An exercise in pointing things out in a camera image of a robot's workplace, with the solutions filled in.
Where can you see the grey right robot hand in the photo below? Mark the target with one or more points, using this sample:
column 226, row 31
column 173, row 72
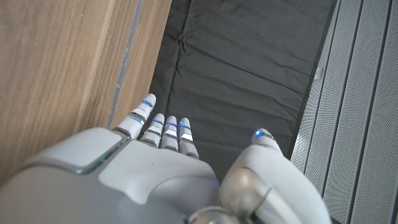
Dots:
column 140, row 186

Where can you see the black curtain backdrop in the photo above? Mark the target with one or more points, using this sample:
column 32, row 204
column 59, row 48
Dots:
column 236, row 77

